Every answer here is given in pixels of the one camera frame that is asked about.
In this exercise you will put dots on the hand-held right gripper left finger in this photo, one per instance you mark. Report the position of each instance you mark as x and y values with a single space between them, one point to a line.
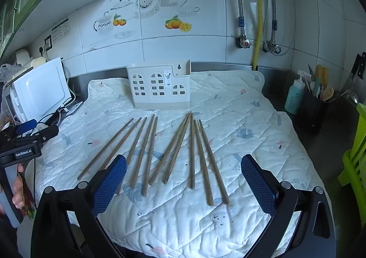
110 186

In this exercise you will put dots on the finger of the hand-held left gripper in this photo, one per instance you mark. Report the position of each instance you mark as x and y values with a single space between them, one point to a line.
26 127
47 132

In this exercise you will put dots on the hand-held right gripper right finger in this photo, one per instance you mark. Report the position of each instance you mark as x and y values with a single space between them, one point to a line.
258 186

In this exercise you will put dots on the group of wooden chopsticks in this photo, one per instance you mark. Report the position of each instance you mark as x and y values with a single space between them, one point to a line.
148 155

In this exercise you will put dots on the white plastic utensil holder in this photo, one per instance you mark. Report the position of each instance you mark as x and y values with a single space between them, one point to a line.
155 86

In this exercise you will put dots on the person's left hand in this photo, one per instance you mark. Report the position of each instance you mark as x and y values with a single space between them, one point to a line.
18 195

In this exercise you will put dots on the white power adapter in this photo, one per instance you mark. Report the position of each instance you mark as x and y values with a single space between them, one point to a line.
41 127

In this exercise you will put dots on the white power strip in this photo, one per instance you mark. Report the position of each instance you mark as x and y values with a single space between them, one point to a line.
75 108

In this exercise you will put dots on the white microwave oven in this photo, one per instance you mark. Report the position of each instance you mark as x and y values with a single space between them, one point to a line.
43 89

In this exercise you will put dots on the white quilted printed blanket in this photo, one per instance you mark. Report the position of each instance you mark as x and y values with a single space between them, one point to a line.
243 138

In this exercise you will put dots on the clear plastic bag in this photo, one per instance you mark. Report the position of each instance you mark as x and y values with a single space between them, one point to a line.
8 72

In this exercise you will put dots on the pale foam block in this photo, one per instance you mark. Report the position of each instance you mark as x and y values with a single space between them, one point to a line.
37 61

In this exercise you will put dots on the black utensil pot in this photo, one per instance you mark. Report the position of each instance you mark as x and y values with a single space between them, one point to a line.
311 112

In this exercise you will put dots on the teal plastic bottle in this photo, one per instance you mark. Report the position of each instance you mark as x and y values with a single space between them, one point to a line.
294 98

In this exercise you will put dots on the green plastic rack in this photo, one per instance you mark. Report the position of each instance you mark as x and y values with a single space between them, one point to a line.
356 155

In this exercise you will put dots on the pale plastic spoon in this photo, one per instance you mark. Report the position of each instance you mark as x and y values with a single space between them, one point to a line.
314 88

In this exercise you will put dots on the wooden spoon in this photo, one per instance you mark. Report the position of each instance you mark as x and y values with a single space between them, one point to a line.
328 93

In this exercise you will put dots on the yellow spatula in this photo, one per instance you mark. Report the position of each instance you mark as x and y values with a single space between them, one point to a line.
322 76

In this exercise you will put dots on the metal water valve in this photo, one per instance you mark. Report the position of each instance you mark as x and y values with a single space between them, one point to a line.
275 48

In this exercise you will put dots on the metal valve with red mark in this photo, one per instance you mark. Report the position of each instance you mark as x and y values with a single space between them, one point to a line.
244 43

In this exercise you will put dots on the wall power socket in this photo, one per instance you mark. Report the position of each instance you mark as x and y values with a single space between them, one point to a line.
48 42

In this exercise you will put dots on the black and white wall label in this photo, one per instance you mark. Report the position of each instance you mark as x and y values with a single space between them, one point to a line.
61 29

